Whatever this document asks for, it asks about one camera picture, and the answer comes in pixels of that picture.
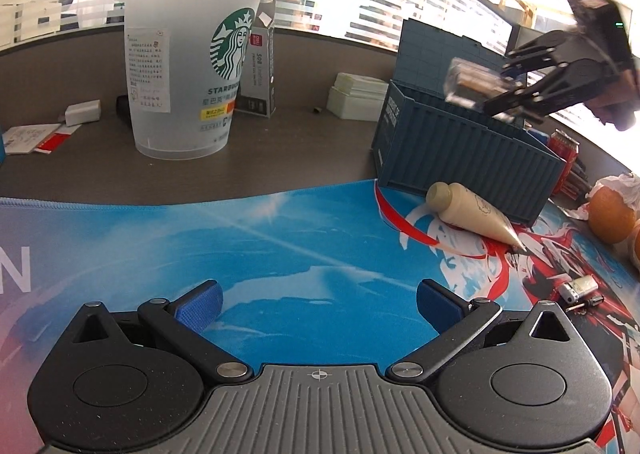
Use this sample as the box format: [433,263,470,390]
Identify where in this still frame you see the red soda can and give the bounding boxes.
[548,128,581,195]

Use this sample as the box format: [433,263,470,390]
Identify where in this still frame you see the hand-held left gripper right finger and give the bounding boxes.
[384,279,581,385]

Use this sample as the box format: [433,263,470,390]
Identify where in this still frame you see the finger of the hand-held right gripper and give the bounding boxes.
[481,58,608,125]
[501,28,588,80]

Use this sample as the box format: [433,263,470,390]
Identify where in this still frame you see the printed blue desk mat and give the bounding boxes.
[0,178,640,454]

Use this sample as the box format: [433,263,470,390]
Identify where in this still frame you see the cream squeeze tube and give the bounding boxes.
[425,181,529,255]

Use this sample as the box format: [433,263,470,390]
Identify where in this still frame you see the large translucent cup green logo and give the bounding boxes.
[113,0,275,161]

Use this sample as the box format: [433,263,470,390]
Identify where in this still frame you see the white charger adapter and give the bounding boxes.
[64,100,103,127]

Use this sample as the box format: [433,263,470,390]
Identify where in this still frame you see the red and white card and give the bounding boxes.
[31,131,77,155]

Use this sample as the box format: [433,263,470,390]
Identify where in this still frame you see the blue container-shaped storage box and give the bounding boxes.
[370,18,567,227]

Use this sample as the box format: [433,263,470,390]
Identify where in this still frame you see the crumpled white tissue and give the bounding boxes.
[591,172,640,211]

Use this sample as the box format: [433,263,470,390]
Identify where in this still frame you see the white and red papers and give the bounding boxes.
[1,123,64,155]

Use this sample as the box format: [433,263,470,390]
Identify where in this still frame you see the orange fruit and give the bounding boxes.
[587,186,639,245]
[626,225,640,271]

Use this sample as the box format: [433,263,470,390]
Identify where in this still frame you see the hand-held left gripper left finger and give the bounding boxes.
[65,279,255,387]

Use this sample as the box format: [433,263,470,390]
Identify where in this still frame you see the grey and white pen box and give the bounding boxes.
[234,1,277,119]

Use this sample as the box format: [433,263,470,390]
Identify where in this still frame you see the small silver lighter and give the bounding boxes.
[557,275,600,304]

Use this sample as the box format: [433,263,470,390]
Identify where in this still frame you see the small clear plastic box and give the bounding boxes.
[444,56,517,109]

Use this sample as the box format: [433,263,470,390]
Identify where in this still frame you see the stack of white cards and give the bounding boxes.
[334,72,391,96]

